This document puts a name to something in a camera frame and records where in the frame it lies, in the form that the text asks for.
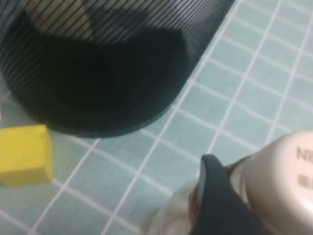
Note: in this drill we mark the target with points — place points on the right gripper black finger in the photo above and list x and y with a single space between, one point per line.
217 203

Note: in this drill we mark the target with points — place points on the beige-capped bottle brown label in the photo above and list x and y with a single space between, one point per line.
281 171

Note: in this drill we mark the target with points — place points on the black mesh wastebasket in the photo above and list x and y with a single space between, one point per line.
97 85

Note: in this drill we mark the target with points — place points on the green checked tablecloth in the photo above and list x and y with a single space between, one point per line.
244 98

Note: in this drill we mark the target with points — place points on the yellow cube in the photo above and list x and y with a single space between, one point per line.
22 154

